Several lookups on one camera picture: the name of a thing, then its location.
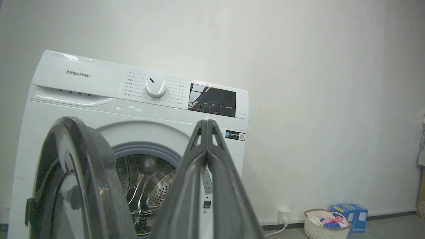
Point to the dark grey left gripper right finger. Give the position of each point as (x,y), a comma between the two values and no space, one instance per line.
(229,205)

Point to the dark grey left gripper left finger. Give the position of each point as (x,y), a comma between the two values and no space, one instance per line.
(179,205)

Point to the dark grey washing machine door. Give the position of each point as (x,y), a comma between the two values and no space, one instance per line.
(76,186)

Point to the white Hisense washing machine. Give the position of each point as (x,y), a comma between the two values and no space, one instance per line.
(99,109)

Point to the black QR code sticker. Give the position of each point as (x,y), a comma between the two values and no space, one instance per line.
(235,135)

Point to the white laundry basket with clothes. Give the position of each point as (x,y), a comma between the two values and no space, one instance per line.
(326,224)

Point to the white round control knob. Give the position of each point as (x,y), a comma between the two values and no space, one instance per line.
(155,87)

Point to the blue cardboard box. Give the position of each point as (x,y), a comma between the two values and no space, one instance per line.
(352,215)

